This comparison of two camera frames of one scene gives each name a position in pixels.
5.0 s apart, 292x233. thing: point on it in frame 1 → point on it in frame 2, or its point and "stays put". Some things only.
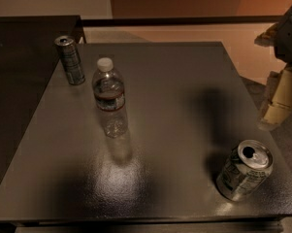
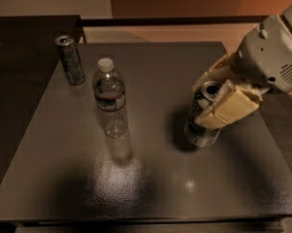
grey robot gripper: [290, 38] → [271, 56]
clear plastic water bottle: [110, 97] stays put
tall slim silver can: [70, 59] stays put
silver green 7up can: [244, 171] → [204, 96]
